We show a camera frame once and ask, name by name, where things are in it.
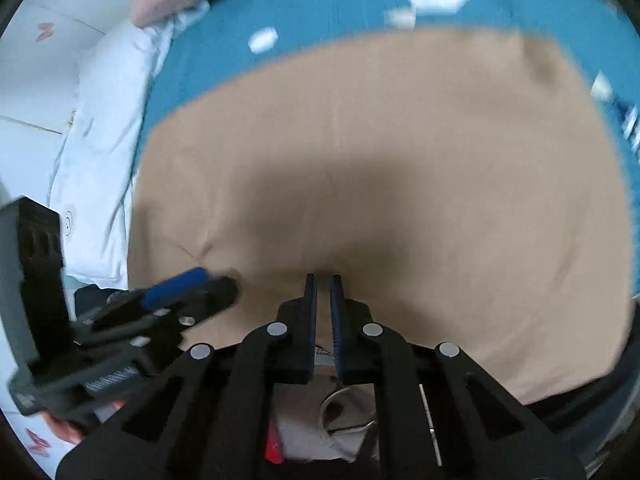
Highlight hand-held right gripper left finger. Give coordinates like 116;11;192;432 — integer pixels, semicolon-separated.
55;274;318;480

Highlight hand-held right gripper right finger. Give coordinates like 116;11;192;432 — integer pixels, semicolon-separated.
330;274;586;480

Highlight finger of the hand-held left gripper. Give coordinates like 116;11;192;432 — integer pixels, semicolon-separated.
80;277;240;353
75;267;213;333

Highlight tan button cardigan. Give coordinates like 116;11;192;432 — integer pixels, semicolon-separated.
127;27;638;406

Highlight person's left hand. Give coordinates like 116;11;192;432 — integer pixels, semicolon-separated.
42;399;128;446

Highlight small red object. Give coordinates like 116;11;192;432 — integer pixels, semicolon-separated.
265;422;283;463

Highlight white pillow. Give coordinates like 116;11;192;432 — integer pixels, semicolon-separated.
47;2;211;291

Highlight teal quilted bed mat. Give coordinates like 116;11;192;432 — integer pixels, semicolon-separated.
132;0;640;296

